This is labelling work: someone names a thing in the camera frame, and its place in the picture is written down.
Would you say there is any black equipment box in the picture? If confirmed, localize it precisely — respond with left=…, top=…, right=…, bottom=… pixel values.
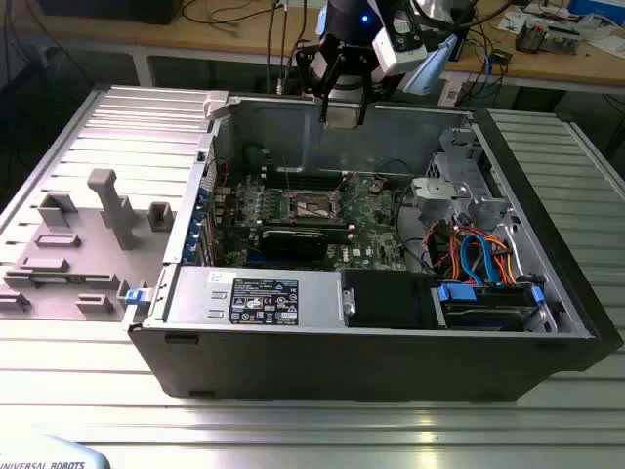
left=38, top=0, right=175, bottom=25

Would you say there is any silver CPU chip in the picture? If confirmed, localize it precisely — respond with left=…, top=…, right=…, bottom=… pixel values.
left=327, top=107, right=360, bottom=131

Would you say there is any black graphics card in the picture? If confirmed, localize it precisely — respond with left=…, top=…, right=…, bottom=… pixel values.
left=260, top=225, right=329, bottom=263

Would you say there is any green RAM stick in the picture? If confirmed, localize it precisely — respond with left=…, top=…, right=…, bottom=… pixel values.
left=26, top=274, right=121, bottom=285

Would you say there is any electronics tray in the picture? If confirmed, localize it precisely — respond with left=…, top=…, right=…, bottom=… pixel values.
left=541, top=21, right=583, bottom=56

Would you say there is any white paper label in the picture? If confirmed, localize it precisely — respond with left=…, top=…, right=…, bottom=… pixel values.
left=437, top=72, right=464, bottom=107

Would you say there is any metal socket cover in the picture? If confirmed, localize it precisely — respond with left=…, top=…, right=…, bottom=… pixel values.
left=331, top=170, right=356, bottom=222

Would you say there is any blue cable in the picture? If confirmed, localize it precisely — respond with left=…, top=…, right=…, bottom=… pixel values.
left=480, top=48, right=495, bottom=107

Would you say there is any white paper sheet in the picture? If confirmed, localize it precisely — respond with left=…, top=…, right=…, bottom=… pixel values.
left=497, top=10, right=531, bottom=34

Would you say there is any CPU socket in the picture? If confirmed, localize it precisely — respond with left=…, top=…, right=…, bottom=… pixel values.
left=287, top=189, right=341, bottom=224

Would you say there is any black finned heat sink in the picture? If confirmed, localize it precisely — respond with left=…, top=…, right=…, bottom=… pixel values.
left=515, top=22, right=544, bottom=54

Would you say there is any grey parts rack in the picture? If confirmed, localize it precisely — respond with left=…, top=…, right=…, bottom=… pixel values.
left=0, top=168, right=180, bottom=323

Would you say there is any red wire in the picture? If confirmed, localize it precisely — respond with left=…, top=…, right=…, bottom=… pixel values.
left=423, top=219, right=450, bottom=268

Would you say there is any hard disk in blue carrier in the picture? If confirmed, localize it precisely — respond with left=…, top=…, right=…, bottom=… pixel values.
left=429, top=280, right=546, bottom=333

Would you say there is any silver metal drive cage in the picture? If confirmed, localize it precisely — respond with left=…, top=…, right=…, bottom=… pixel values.
left=409, top=124, right=519, bottom=231

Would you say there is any blue box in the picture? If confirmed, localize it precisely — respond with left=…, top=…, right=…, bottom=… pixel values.
left=569, top=0, right=625, bottom=17

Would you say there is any pale case handle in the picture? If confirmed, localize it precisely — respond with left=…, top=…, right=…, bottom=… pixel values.
left=201, top=90, right=230, bottom=120

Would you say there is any black cable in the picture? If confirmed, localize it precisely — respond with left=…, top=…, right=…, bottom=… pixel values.
left=394, top=188, right=438, bottom=277

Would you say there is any silver power supply unit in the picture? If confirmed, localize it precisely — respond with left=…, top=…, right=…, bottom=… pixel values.
left=165, top=266, right=346, bottom=333

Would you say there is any green motherboard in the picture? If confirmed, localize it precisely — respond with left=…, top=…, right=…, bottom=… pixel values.
left=213, top=168, right=412, bottom=274

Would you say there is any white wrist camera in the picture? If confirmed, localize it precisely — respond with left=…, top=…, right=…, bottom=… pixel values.
left=371, top=4, right=429, bottom=76

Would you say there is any black PC case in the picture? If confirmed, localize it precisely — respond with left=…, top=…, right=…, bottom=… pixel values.
left=127, top=91, right=625, bottom=403

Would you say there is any orange wire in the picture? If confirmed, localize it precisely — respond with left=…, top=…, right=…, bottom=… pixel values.
left=448, top=225, right=517, bottom=287

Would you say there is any wooden desk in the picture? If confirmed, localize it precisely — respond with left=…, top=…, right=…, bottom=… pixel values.
left=28, top=0, right=625, bottom=97

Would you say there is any blue data wire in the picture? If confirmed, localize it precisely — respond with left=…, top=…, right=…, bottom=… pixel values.
left=458, top=233, right=504, bottom=288

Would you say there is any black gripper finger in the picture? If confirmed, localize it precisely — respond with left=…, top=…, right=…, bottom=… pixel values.
left=294, top=41, right=347, bottom=124
left=343, top=46, right=374, bottom=127

